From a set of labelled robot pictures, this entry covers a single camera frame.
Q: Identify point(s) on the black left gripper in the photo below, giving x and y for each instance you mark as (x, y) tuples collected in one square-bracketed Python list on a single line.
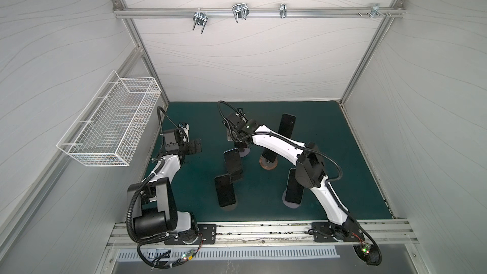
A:
[(191, 147)]

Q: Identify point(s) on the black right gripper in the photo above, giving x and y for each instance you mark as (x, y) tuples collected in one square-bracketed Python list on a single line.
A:
[(231, 126)]

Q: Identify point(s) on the phone with pink case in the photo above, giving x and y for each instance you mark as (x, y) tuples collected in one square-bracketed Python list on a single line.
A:
[(269, 155)]

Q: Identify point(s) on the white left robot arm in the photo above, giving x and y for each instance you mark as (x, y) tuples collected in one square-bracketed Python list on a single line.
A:
[(152, 214)]

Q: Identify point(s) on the black phone centre-left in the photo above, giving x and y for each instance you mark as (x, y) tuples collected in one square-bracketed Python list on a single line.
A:
[(233, 162)]

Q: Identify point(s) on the black folding stand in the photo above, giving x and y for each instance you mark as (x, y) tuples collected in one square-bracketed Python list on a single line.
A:
[(237, 177)]

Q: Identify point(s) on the black phone far stand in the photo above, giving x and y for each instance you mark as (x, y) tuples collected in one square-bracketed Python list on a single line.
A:
[(287, 124)]

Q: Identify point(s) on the black phone front-left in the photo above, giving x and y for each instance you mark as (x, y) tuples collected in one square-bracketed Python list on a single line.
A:
[(225, 190)]

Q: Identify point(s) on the grey stand front-left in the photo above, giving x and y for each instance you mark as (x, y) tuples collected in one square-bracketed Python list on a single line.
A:
[(229, 207)]

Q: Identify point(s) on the black phone front-right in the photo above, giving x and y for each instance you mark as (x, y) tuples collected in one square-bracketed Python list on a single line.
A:
[(294, 190)]

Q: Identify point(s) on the metal U-bolt clamp left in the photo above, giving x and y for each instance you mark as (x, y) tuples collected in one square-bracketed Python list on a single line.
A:
[(200, 20)]

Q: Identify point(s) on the metal u-bolt clamp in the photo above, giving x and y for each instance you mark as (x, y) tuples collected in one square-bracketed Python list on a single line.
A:
[(200, 20), (240, 11)]

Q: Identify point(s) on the metal U-bolt clamp middle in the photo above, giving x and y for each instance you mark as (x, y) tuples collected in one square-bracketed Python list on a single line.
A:
[(240, 11)]

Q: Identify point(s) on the metal clamp small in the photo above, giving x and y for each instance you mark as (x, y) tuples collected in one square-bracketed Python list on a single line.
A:
[(283, 11)]

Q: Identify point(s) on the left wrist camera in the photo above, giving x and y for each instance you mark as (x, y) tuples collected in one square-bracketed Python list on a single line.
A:
[(184, 127)]

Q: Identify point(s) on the wood ring phone stand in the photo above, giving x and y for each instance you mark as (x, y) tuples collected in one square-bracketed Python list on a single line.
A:
[(268, 165)]

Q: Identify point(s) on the white wire basket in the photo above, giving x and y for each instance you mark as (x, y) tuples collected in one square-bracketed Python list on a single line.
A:
[(107, 131)]

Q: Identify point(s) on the white slotted cable duct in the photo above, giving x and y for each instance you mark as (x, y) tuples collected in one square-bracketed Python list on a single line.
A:
[(208, 253)]

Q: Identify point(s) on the aluminium crossbar rail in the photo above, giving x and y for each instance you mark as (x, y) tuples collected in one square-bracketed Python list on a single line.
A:
[(254, 13)]

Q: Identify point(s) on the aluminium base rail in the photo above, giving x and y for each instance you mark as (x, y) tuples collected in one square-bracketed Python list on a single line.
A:
[(295, 233)]

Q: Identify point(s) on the metal bracket with bolts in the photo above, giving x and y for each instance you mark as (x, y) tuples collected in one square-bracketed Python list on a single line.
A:
[(375, 12)]

